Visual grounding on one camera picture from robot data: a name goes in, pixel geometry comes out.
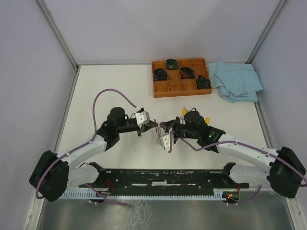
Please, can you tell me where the dark rolled cloth green pattern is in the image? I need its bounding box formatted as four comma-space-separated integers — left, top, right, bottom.
196, 75, 211, 90

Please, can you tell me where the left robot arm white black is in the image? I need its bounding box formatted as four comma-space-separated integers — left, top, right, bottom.
29, 107, 158, 202

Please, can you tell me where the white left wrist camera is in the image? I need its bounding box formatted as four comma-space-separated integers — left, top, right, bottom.
135, 108, 150, 127

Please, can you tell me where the dark rolled cloth yellow pattern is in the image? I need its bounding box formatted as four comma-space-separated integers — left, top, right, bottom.
165, 58, 179, 70

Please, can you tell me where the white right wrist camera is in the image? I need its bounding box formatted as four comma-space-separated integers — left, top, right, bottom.
160, 130, 174, 153

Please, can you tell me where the dark rolled cloth orange pattern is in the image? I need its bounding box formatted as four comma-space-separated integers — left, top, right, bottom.
180, 67, 195, 80

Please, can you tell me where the aluminium frame post left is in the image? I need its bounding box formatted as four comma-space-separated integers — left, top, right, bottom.
35, 0, 80, 70

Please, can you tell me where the light blue cable duct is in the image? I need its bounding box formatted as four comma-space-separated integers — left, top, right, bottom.
60, 189, 226, 201

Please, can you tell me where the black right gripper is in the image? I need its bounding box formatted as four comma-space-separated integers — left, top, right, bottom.
161, 116, 199, 139

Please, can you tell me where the aluminium frame post right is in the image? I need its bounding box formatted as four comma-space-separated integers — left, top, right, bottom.
246, 0, 288, 64

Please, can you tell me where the dark rolled cloth grey pattern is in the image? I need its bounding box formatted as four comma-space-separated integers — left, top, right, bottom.
153, 68, 167, 81

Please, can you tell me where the wooden compartment tray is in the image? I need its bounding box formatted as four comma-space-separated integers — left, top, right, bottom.
152, 57, 212, 98

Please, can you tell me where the aluminium frame post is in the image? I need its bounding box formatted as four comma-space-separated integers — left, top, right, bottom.
35, 0, 80, 70
246, 0, 288, 64

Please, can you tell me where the metal key organizer red handle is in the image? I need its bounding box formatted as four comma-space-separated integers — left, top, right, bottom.
154, 119, 162, 146

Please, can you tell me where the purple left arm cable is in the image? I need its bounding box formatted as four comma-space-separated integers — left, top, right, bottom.
35, 88, 139, 200

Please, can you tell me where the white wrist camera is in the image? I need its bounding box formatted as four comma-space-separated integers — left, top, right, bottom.
135, 108, 150, 127
160, 130, 174, 153

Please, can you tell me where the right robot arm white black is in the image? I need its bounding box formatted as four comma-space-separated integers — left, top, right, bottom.
160, 111, 307, 198

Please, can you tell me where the light blue cloth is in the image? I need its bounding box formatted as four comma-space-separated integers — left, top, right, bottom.
207, 61, 263, 103

